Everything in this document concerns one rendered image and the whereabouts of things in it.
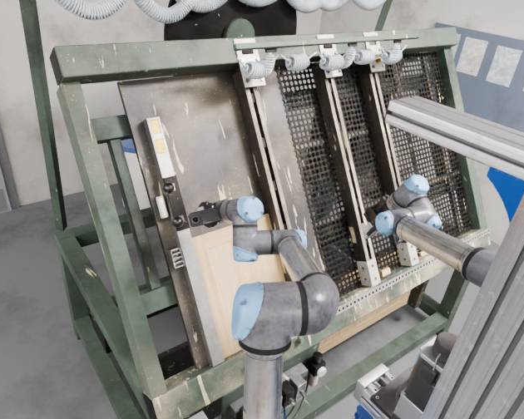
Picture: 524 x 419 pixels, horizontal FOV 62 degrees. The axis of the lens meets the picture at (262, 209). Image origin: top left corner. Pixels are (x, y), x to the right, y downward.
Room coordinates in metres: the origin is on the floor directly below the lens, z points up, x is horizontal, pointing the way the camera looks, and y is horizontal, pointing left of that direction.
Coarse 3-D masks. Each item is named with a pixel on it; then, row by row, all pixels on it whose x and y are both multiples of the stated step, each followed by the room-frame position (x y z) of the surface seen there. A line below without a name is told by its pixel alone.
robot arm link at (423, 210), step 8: (416, 200) 1.26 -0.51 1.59; (424, 200) 1.26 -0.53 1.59; (408, 208) 1.22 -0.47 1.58; (416, 208) 1.22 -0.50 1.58; (424, 208) 1.23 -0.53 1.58; (432, 208) 1.24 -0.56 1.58; (416, 216) 1.19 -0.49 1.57; (424, 216) 1.20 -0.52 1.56; (432, 216) 1.21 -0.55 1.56; (432, 224) 1.19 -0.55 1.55; (440, 224) 1.20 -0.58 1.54
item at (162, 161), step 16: (160, 128) 1.47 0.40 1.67; (160, 160) 1.40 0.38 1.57; (160, 176) 1.39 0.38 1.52; (176, 240) 1.29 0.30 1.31; (192, 256) 1.27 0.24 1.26; (192, 272) 1.23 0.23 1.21; (192, 288) 1.20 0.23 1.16; (208, 304) 1.19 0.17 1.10; (208, 320) 1.16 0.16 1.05; (208, 336) 1.13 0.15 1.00; (208, 352) 1.10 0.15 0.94
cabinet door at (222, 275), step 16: (192, 240) 1.32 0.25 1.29; (208, 240) 1.35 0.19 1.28; (224, 240) 1.38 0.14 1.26; (208, 256) 1.31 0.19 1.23; (224, 256) 1.35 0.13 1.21; (272, 256) 1.46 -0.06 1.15; (208, 272) 1.28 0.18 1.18; (224, 272) 1.31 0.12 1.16; (240, 272) 1.35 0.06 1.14; (256, 272) 1.38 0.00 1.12; (272, 272) 1.42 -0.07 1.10; (208, 288) 1.24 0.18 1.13; (224, 288) 1.28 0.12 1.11; (224, 304) 1.24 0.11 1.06; (224, 320) 1.20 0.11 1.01; (224, 336) 1.17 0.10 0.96; (224, 352) 1.13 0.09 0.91
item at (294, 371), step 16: (304, 352) 1.27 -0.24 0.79; (320, 352) 1.28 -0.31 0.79; (288, 368) 1.22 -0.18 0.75; (304, 368) 1.23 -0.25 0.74; (320, 368) 1.24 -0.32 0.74; (288, 384) 1.13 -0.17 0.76; (304, 384) 1.14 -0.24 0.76; (224, 400) 1.02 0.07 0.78; (240, 400) 1.05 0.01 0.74; (288, 400) 1.09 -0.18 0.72; (224, 416) 1.02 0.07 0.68; (240, 416) 0.99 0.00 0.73; (288, 416) 1.10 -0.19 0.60
